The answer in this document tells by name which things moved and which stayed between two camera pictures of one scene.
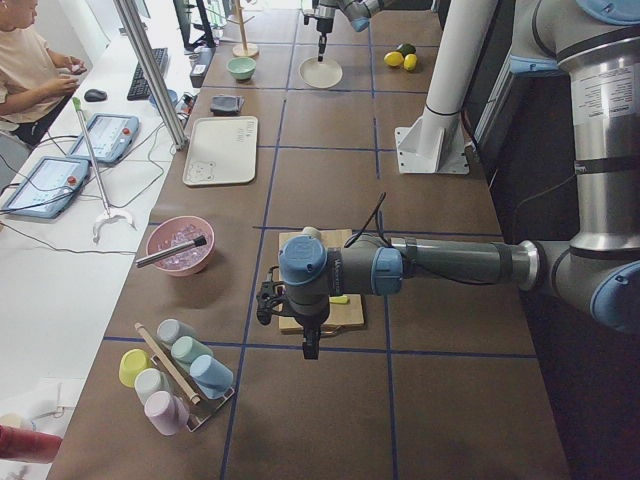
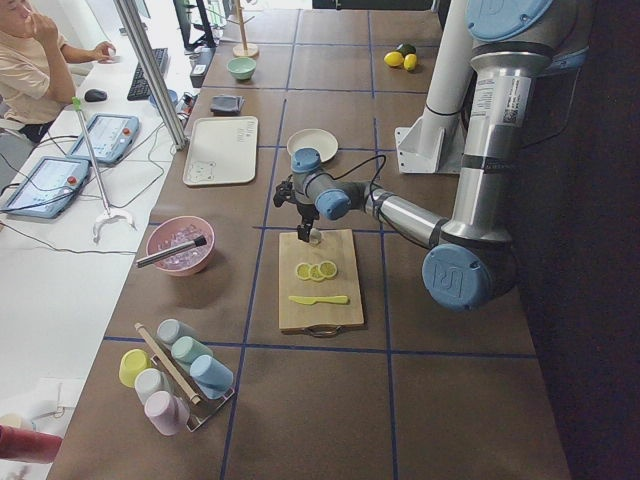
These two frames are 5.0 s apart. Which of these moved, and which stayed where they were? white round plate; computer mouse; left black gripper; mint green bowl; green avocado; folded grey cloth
Moved: left black gripper; white round plate
Stayed: folded grey cloth; green avocado; computer mouse; mint green bowl
